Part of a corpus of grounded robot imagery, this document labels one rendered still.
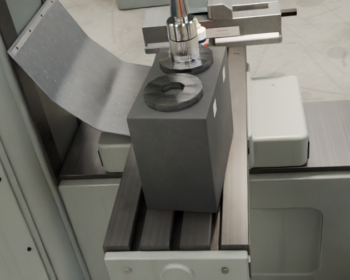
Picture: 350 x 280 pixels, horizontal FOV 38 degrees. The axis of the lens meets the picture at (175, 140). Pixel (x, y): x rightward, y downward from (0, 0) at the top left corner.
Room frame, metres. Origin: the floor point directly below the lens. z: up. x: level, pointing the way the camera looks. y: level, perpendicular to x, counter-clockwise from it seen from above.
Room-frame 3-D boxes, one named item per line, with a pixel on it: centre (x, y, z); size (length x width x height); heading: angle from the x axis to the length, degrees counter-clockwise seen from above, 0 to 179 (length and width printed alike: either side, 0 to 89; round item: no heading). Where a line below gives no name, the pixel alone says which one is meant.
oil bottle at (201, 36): (1.10, -0.09, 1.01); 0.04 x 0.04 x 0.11
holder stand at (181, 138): (0.70, -0.03, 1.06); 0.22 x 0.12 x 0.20; 162
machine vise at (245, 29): (1.22, -0.14, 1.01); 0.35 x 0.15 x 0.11; 80
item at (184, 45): (0.75, -0.04, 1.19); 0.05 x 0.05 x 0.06
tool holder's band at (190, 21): (0.75, -0.04, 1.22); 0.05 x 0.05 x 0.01
